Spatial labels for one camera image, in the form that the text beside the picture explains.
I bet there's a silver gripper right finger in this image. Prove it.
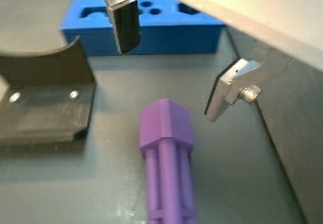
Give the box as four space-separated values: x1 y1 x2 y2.
204 42 293 122

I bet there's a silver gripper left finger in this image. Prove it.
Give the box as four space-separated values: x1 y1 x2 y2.
104 0 140 54

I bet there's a blue foam shape block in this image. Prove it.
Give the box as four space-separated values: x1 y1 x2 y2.
60 0 224 56

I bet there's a purple three prong object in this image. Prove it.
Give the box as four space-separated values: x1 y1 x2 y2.
139 98 197 224

